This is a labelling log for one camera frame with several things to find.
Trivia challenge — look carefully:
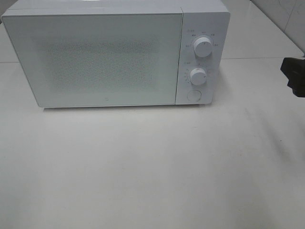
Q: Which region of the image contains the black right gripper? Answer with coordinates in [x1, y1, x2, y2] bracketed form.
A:
[280, 57, 305, 97]

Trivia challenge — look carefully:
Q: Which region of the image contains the round microwave door button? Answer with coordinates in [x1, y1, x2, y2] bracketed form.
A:
[187, 90, 202, 103]

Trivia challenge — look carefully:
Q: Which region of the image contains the white microwave knob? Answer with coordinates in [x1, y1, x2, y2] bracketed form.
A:
[193, 36, 213, 58]
[190, 68, 207, 85]

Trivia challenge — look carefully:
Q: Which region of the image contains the white microwave door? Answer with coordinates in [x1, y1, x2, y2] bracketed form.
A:
[3, 14, 182, 108]

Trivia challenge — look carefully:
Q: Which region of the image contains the white microwave oven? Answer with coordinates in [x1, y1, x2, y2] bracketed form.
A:
[1, 0, 230, 107]

